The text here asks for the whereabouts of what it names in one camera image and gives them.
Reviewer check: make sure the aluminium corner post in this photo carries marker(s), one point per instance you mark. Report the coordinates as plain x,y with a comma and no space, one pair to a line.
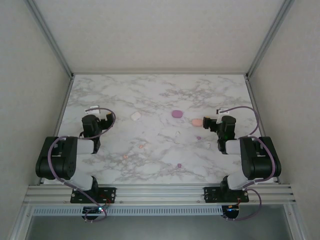
51,37
269,37

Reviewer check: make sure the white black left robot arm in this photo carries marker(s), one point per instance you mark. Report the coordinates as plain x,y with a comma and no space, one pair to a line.
60,160

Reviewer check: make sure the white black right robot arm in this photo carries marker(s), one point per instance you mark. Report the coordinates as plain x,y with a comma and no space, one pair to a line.
262,162

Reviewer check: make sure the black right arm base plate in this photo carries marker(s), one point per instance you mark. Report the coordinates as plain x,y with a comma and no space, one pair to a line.
211,195

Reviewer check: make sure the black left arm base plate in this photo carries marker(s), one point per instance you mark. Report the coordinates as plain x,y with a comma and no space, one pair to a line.
110,193

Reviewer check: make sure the aluminium table side rail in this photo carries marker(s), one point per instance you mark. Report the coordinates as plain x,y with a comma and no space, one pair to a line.
61,105
255,100

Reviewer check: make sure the purple earbud charging case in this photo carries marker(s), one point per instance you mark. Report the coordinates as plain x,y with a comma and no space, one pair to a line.
176,114

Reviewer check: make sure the white earbud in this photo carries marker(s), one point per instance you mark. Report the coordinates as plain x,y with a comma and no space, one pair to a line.
178,133

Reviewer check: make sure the grey table back strip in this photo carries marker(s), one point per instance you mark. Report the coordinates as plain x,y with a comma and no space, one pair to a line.
160,73

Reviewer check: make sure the black controller board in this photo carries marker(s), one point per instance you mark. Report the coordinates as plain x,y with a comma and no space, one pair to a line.
232,211
92,211

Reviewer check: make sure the aluminium front rail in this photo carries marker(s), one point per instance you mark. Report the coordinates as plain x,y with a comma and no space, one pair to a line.
160,193

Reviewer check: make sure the aluminium lower frame post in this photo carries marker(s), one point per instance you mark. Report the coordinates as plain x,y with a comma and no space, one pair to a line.
293,222
21,222

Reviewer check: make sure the white earbud charging case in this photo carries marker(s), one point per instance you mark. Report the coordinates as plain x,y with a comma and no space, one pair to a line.
135,115

